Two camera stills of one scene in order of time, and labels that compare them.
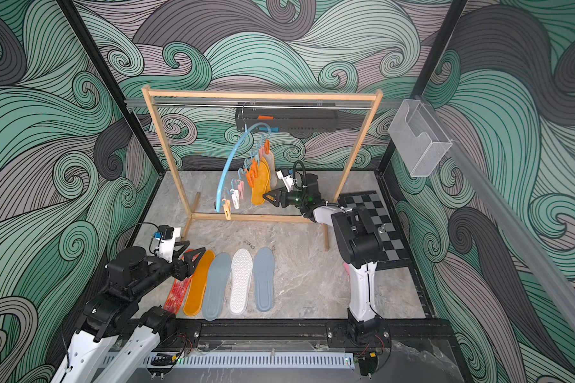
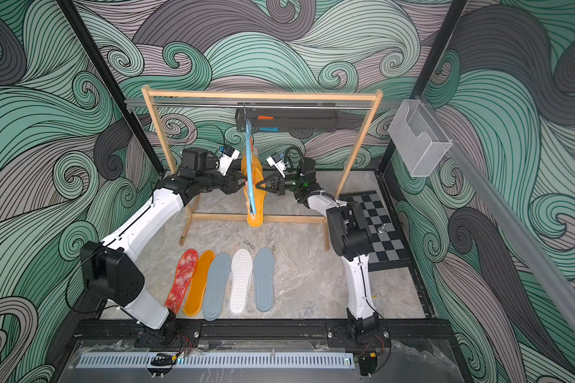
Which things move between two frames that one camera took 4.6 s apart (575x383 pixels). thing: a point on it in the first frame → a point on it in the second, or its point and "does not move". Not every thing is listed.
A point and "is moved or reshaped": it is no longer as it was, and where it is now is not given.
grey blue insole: [216, 286] does not move
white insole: [241, 272] does not move
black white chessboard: [396, 254] does not move
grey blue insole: [264, 265] does not move
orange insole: [263, 183] is moved or reshaped
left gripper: [188, 267] → [230, 182]
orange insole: [194, 301] does not move
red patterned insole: [178, 290] does not move
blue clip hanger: [239, 137] → [248, 132]
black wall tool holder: [283, 120] does not move
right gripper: [285, 196] → [281, 183]
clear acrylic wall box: [418, 137] does not move
